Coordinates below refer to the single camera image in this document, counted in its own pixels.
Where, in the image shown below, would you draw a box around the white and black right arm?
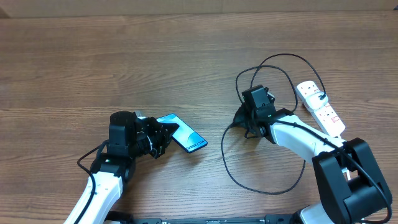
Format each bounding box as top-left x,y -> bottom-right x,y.
232,85 -> 392,223

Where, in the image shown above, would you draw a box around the Samsung Galaxy smartphone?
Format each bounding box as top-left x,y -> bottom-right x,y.
157,114 -> 208,153

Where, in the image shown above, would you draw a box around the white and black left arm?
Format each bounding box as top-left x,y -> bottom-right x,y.
65,111 -> 179,223

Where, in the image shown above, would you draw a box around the white charger adapter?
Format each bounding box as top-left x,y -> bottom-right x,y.
304,92 -> 328,111

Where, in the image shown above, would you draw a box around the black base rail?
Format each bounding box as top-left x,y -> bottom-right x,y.
104,211 -> 294,224

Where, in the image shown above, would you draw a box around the black USB charger cable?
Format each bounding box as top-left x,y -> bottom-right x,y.
221,53 -> 327,196

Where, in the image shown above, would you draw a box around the white power strip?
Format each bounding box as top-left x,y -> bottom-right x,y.
296,81 -> 345,138

